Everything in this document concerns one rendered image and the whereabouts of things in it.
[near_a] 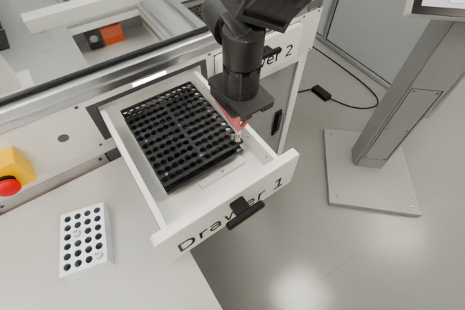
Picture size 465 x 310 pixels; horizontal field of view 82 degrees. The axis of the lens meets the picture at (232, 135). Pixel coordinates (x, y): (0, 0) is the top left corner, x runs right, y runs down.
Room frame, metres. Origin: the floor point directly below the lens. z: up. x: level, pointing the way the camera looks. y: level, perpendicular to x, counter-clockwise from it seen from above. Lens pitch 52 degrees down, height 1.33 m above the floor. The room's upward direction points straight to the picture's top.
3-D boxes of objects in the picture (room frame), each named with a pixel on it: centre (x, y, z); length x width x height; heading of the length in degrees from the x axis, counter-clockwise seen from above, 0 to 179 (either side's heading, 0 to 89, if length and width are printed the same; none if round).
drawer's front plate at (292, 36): (0.64, -0.08, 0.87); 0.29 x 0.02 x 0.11; 125
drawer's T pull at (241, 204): (0.18, -0.02, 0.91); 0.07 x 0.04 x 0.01; 125
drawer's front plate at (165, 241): (0.20, 0.00, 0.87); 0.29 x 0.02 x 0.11; 125
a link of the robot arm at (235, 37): (0.33, -0.01, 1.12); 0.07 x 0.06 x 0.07; 22
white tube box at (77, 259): (0.17, 0.29, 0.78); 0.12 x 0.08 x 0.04; 20
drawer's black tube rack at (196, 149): (0.37, 0.11, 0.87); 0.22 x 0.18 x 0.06; 35
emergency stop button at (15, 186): (0.24, 0.43, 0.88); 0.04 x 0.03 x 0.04; 125
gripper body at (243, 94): (0.32, -0.01, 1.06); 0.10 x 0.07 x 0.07; 34
